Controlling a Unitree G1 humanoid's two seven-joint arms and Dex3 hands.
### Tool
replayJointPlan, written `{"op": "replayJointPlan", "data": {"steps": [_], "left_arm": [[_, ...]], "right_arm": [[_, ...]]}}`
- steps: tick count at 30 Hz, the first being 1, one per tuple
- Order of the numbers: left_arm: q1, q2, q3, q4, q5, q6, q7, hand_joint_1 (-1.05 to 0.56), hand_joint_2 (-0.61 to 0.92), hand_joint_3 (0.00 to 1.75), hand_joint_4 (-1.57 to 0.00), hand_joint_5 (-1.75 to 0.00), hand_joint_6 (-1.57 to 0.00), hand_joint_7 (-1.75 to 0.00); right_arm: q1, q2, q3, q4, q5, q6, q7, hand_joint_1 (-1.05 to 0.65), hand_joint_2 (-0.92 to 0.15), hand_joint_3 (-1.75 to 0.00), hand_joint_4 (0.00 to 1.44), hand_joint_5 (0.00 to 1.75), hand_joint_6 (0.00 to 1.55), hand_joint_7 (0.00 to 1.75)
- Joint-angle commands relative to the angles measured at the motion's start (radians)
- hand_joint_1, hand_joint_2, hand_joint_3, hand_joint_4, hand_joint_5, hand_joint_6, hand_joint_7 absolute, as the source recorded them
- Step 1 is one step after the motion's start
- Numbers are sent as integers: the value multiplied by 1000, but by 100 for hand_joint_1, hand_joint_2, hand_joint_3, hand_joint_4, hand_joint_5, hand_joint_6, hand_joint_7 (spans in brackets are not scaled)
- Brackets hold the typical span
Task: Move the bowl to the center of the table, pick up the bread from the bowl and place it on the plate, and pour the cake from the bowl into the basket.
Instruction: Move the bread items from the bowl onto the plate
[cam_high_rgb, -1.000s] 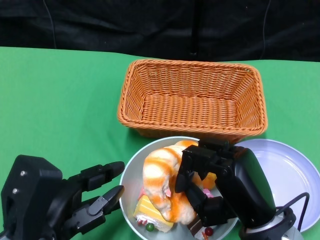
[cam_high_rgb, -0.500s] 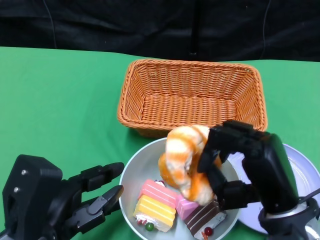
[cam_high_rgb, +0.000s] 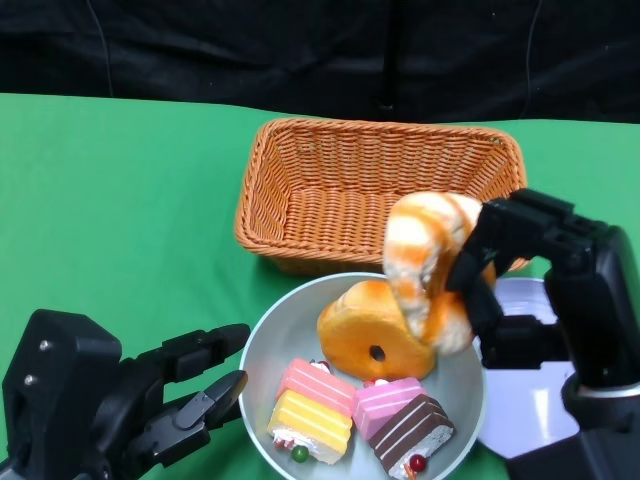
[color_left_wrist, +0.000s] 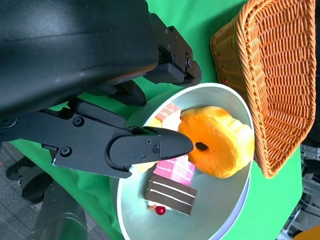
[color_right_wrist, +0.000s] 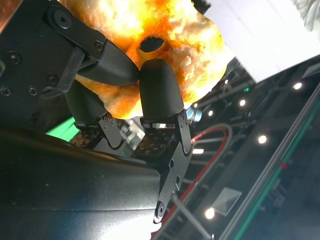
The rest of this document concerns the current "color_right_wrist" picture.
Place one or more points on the green tablecloth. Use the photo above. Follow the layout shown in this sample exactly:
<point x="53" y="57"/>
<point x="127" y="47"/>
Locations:
<point x="62" y="130"/>

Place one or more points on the round ceiling light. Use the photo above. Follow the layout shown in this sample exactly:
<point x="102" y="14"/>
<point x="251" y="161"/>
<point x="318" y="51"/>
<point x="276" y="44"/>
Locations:
<point x="242" y="102"/>
<point x="210" y="113"/>
<point x="262" y="139"/>
<point x="209" y="213"/>
<point x="297" y="85"/>

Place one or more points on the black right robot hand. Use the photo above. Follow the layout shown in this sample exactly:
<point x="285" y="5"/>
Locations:
<point x="75" y="187"/>

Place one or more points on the square ceiling vent grille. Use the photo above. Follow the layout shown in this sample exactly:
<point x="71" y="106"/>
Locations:
<point x="228" y="201"/>

